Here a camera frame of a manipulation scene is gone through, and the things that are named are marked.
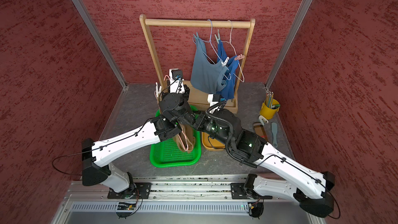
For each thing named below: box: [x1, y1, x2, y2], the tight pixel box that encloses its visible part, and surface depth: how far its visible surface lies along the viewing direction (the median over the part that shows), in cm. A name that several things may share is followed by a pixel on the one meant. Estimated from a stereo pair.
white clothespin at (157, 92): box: [155, 81, 163, 97], surface depth 76 cm
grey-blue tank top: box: [190, 36, 229, 94], surface depth 91 cm
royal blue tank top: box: [216, 39, 240, 101], surface depth 83 cm
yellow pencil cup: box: [260, 98, 281, 120], surface depth 99 cm
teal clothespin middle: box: [214, 29, 221, 45], surface depth 87 cm
